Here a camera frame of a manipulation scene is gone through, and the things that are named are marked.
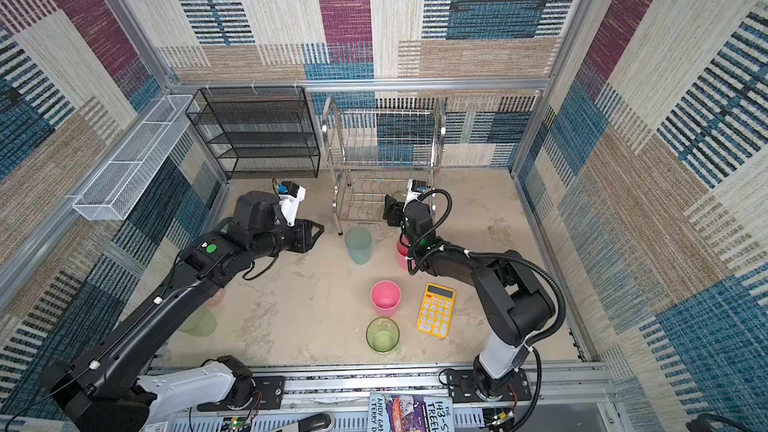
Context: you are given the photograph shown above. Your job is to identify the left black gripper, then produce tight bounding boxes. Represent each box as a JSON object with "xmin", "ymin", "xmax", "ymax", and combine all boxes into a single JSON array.
[{"xmin": 251, "ymin": 219, "xmax": 326, "ymax": 264}]

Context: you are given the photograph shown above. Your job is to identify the teal translucent cup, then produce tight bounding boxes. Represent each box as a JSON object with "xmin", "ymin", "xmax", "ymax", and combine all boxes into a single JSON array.
[{"xmin": 345, "ymin": 227, "xmax": 373, "ymax": 265}]

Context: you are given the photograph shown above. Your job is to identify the silver wire dish rack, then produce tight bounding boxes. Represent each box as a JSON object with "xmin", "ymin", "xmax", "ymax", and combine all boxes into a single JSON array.
[{"xmin": 320, "ymin": 96, "xmax": 446, "ymax": 236}]

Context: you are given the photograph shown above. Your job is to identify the green translucent cup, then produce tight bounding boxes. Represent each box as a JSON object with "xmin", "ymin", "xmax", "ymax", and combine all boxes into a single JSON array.
[
  {"xmin": 366, "ymin": 317, "xmax": 400, "ymax": 353},
  {"xmin": 391, "ymin": 191, "xmax": 407, "ymax": 203}
]

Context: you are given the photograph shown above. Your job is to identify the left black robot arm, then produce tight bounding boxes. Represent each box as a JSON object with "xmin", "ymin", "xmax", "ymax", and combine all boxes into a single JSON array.
[{"xmin": 41, "ymin": 181, "xmax": 324, "ymax": 431}]

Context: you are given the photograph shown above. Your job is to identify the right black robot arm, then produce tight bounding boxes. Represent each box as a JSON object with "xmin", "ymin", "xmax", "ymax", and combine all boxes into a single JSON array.
[{"xmin": 393, "ymin": 180, "xmax": 566, "ymax": 401}]

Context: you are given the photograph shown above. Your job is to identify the pink cup near rack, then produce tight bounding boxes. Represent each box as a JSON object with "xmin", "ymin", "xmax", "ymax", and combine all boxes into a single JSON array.
[{"xmin": 396, "ymin": 234, "xmax": 410, "ymax": 271}]

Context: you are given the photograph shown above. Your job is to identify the black mesh shelf rack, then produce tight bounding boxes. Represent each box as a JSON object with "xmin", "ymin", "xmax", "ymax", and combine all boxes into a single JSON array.
[{"xmin": 185, "ymin": 86, "xmax": 321, "ymax": 180}]

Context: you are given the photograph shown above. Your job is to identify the pink cup centre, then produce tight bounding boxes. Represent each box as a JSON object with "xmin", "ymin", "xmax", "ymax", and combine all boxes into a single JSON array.
[{"xmin": 370, "ymin": 280, "xmax": 402, "ymax": 317}]

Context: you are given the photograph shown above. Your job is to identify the yellow calculator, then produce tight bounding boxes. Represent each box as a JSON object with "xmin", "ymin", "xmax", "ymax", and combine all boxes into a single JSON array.
[{"xmin": 416, "ymin": 283, "xmax": 456, "ymax": 339}]

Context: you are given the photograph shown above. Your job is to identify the green translucent cup front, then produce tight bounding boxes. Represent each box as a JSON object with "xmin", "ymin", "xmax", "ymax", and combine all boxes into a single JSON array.
[{"xmin": 366, "ymin": 317, "xmax": 400, "ymax": 353}]

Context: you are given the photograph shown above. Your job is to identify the purple treehouse book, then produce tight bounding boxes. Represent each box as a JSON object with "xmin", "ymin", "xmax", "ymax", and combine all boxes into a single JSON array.
[{"xmin": 367, "ymin": 393, "xmax": 455, "ymax": 432}]

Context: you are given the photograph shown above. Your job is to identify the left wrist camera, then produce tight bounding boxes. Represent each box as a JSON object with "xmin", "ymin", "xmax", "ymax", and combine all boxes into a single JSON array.
[{"xmin": 275, "ymin": 181, "xmax": 306, "ymax": 227}]

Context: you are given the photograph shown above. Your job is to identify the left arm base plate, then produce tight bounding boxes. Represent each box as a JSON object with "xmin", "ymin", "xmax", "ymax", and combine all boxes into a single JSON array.
[{"xmin": 196, "ymin": 376, "xmax": 285, "ymax": 412}]

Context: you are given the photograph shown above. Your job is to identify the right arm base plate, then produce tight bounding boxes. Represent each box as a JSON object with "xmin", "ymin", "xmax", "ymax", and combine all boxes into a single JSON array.
[{"xmin": 438, "ymin": 368, "xmax": 533, "ymax": 403}]

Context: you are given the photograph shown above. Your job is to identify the white wire wall basket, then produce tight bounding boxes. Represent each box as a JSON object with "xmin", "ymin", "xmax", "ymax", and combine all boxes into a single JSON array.
[{"xmin": 72, "ymin": 95, "xmax": 192, "ymax": 221}]

